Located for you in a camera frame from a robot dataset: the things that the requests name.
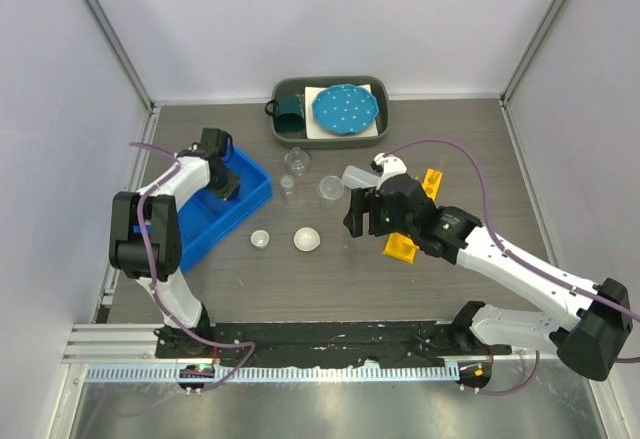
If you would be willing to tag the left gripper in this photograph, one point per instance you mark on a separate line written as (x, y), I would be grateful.
(231, 188)

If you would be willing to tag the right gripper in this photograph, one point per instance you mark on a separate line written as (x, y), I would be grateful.
(362, 202)

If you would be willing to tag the yellow test tube rack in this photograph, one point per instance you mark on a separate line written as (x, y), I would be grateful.
(401, 247)

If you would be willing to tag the blue plastic divided bin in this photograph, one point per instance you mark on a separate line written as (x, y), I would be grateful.
(205, 220)

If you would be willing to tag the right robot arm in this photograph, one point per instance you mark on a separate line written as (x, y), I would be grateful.
(585, 324)

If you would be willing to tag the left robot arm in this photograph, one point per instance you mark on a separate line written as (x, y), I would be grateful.
(145, 239)

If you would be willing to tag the clear plastic beaker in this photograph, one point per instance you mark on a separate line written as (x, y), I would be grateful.
(330, 190)

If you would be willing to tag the white squeeze bottle red cap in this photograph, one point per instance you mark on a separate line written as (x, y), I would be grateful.
(357, 178)

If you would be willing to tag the white evaporating dish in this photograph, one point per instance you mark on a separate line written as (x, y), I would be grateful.
(306, 239)

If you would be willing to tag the small clear glass flask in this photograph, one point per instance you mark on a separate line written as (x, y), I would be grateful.
(287, 189)

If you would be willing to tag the dark green mug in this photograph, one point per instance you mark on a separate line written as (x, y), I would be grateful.
(287, 113)

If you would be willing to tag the clear round glass flask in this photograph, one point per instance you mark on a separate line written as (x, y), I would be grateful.
(297, 161)

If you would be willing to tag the white square paper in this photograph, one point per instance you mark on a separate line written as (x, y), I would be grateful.
(315, 131)

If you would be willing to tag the blue dotted plate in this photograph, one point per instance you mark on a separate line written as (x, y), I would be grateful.
(345, 110)

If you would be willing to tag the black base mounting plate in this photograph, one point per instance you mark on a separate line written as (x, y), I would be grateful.
(327, 345)

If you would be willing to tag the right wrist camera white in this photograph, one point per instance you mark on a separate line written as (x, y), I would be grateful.
(387, 166)

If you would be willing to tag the white slotted cable duct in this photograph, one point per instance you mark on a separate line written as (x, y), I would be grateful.
(192, 374)

